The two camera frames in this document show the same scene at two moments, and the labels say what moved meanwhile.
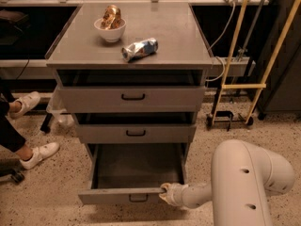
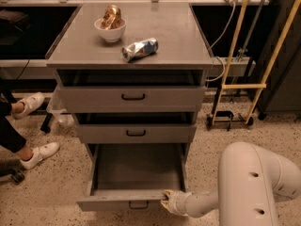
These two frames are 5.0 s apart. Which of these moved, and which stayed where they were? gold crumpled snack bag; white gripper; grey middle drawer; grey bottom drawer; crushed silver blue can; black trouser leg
Moved: grey bottom drawer; white gripper
Stayed: gold crumpled snack bag; grey middle drawer; crushed silver blue can; black trouser leg
